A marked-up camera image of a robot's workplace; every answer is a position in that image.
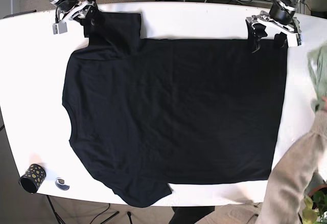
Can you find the black gold-dotted cup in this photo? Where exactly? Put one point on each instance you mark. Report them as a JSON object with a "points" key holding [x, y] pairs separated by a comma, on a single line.
{"points": [[33, 177]]}

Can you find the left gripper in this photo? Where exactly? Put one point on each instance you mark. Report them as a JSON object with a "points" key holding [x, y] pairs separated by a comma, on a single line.
{"points": [[280, 17]]}

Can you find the person's second hand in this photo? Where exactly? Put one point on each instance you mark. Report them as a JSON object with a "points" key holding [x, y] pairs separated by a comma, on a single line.
{"points": [[321, 104]]}

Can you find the left silver table grommet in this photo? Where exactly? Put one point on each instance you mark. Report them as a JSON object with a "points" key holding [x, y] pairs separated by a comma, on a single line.
{"points": [[60, 183]]}

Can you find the black T-shirt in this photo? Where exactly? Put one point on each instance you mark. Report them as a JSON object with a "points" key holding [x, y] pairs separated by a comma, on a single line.
{"points": [[147, 113]]}

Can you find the beige sweater sleeve forearm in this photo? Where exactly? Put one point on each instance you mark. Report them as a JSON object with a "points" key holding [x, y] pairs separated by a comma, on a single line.
{"points": [[286, 184]]}

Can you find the sage green T-shirt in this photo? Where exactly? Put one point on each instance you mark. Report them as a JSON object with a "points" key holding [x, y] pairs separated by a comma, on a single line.
{"points": [[317, 72]]}

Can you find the green potted plant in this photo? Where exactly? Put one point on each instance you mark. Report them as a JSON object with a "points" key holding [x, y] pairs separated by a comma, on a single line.
{"points": [[315, 207]]}

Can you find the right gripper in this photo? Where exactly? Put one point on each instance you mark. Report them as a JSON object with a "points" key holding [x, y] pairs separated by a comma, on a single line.
{"points": [[86, 11]]}

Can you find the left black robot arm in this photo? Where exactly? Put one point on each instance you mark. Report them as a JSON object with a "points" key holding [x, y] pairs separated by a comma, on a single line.
{"points": [[281, 17]]}

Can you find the grey flower pot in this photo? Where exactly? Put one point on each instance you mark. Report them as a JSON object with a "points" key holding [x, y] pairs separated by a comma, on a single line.
{"points": [[317, 188]]}

